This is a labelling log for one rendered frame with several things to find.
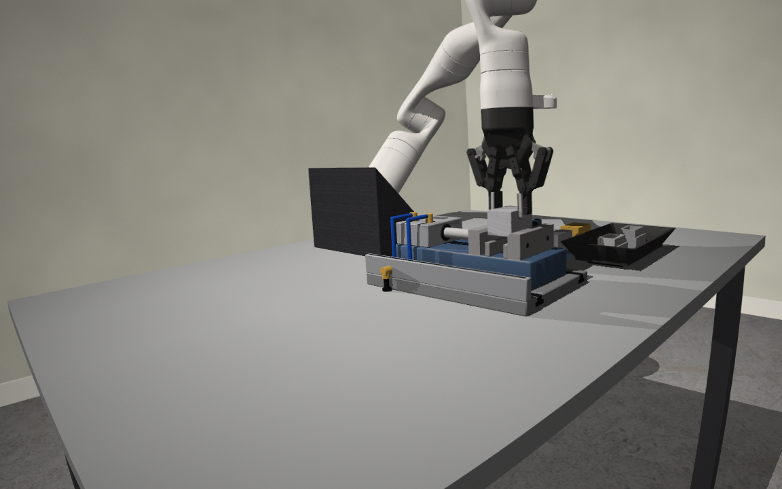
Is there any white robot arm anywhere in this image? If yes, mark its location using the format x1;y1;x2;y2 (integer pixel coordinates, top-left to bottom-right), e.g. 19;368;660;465
369;0;557;193

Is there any yellow rectangular block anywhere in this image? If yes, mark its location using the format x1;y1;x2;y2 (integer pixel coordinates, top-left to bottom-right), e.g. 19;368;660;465
561;223;591;237

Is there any white rectangular part with pocket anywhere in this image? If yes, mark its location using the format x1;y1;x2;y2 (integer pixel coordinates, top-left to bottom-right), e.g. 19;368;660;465
597;233;628;248

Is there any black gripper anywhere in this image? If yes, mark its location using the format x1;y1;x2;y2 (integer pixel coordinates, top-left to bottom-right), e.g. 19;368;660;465
467;107;553;219

